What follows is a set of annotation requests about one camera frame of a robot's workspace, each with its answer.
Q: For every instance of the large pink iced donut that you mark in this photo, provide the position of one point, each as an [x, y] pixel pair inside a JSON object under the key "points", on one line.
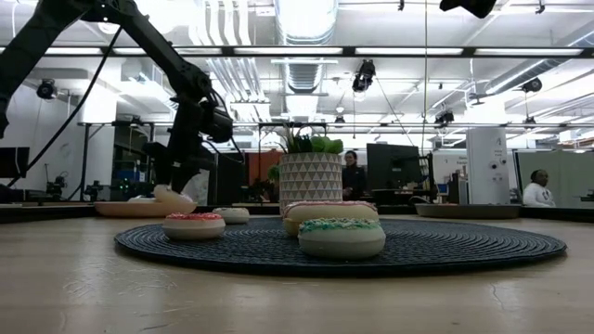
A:
{"points": [[329, 211]]}

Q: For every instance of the small white drizzled donut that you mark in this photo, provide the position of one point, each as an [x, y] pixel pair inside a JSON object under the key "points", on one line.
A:
{"points": [[231, 217]]}

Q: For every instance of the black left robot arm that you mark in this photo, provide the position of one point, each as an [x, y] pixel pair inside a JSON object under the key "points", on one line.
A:
{"points": [[153, 42]]}

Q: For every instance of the pink plate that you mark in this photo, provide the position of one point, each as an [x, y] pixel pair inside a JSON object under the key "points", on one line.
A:
{"points": [[139, 211]]}

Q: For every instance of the succulent in white patterned pot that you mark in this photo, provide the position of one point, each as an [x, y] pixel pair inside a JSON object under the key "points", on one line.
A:
{"points": [[310, 178]]}

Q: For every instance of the small green iced donut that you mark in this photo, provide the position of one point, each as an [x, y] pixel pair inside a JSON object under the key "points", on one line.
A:
{"points": [[341, 241]]}

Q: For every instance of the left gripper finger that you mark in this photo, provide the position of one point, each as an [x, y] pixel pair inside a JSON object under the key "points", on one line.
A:
{"points": [[163, 174], [185, 174]]}

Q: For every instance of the grey plate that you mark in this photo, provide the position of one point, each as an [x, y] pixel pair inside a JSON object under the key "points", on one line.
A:
{"points": [[468, 211]]}

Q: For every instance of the black wall screen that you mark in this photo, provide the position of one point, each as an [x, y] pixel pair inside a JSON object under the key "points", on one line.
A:
{"points": [[14, 162]]}

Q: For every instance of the green partition panel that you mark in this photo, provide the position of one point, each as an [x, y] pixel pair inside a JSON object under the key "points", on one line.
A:
{"points": [[573, 176]]}

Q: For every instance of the person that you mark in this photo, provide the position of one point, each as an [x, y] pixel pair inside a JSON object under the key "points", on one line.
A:
{"points": [[353, 178], [538, 195]]}

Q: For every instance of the black background robot arm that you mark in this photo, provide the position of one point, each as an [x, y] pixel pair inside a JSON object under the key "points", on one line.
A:
{"points": [[56, 185]]}

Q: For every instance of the small red iced donut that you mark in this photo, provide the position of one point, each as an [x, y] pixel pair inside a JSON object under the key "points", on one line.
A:
{"points": [[194, 228]]}

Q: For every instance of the black ceiling spotlight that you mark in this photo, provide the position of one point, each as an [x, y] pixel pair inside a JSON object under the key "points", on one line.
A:
{"points": [[46, 89], [364, 76], [532, 85]]}

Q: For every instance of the black monitor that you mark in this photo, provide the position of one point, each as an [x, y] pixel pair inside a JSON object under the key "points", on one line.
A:
{"points": [[392, 164]]}

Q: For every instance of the white column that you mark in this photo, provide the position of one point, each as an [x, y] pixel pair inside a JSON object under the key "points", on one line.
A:
{"points": [[487, 167]]}

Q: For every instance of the round dark woven placemat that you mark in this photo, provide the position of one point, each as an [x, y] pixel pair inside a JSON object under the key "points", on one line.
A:
{"points": [[464, 246]]}

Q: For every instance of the large purple iced donut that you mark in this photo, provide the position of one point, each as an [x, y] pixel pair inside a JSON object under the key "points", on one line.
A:
{"points": [[174, 196]]}

